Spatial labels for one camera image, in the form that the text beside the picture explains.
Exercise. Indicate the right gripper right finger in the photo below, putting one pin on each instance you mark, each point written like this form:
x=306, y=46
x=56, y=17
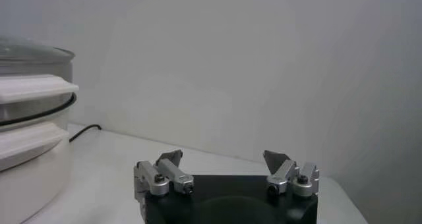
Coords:
x=285, y=176

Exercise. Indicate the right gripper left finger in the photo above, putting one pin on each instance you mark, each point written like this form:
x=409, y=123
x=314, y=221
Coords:
x=171, y=176

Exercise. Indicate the white electric cooking pot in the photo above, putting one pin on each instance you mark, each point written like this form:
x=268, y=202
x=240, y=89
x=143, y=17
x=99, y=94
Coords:
x=29, y=172

